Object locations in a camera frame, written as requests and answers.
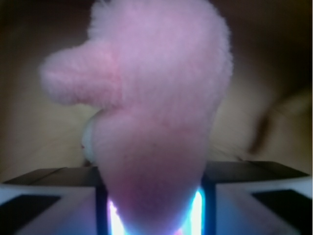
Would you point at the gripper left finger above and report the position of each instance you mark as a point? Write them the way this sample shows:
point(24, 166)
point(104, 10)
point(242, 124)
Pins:
point(55, 201)

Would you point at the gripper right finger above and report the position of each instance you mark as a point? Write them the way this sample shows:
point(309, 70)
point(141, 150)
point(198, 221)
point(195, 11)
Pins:
point(256, 198)

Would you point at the pink plush bunny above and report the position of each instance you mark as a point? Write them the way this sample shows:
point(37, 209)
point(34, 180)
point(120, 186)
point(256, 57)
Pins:
point(157, 70)

